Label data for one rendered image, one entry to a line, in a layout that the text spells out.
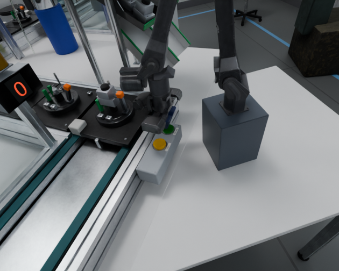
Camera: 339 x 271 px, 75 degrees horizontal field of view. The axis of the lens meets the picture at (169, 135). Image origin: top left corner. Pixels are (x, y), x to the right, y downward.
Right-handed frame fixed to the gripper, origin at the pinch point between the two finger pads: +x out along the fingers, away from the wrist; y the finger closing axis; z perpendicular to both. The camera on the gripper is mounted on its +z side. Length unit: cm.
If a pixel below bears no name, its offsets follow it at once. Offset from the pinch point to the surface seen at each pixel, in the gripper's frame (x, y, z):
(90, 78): 15, -34, 61
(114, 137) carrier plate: 3.6, 8.9, 14.9
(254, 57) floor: 98, -229, -15
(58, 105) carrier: 1.9, 1.3, 44.9
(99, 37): 15, -82, 88
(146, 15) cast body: -22.3, -24.8, 14.4
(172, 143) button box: 5.0, 4.4, -4.0
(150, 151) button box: 4.4, 10.0, 1.4
